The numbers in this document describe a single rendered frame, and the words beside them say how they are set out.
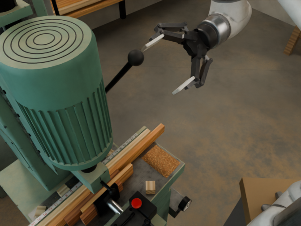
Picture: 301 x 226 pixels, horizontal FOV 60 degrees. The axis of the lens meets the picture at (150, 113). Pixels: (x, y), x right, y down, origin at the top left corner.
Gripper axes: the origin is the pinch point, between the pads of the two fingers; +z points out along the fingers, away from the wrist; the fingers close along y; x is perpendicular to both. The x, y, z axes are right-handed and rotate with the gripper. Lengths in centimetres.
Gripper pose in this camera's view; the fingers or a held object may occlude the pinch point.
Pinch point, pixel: (162, 68)
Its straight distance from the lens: 67.8
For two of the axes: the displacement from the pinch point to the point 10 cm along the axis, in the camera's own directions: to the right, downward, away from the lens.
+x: 4.4, -2.4, -8.6
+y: -6.0, -7.9, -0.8
